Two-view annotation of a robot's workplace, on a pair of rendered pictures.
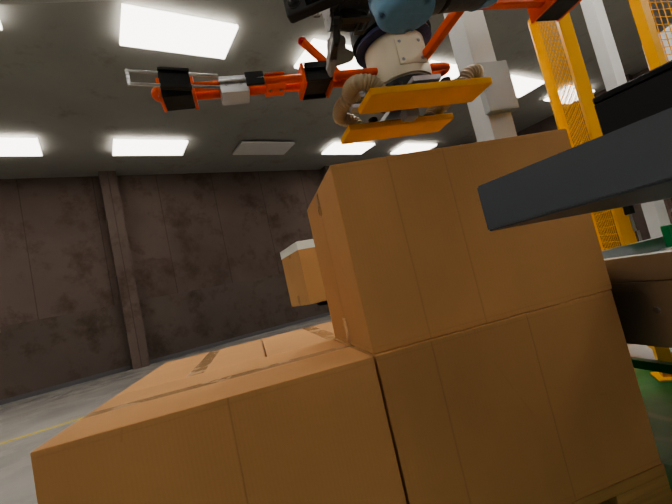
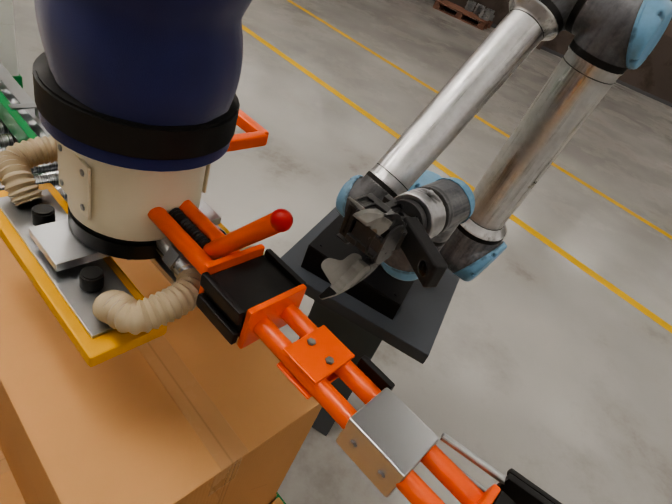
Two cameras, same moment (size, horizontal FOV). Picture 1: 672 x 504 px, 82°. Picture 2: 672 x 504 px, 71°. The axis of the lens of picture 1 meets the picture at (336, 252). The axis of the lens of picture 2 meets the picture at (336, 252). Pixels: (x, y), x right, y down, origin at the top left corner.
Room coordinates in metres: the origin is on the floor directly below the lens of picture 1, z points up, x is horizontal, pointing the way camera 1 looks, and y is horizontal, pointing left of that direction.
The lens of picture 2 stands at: (1.21, 0.27, 1.62)
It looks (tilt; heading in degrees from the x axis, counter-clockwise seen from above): 36 degrees down; 224
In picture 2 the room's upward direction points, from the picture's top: 23 degrees clockwise
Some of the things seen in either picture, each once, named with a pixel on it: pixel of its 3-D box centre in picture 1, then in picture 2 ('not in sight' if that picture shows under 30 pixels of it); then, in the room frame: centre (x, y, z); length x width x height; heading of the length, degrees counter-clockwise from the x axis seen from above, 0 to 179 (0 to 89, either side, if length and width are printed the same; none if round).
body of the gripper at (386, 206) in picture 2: (347, 1); (383, 226); (0.72, -0.13, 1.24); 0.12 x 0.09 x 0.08; 15
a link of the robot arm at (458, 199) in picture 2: not in sight; (439, 206); (0.56, -0.17, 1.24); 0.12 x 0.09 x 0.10; 15
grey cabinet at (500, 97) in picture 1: (496, 87); not in sight; (2.19, -1.13, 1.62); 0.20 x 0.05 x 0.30; 104
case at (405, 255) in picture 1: (438, 244); (128, 389); (1.05, -0.28, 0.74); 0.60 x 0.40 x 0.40; 103
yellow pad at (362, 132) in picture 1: (395, 123); (66, 253); (1.14, -0.26, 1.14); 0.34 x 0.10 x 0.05; 105
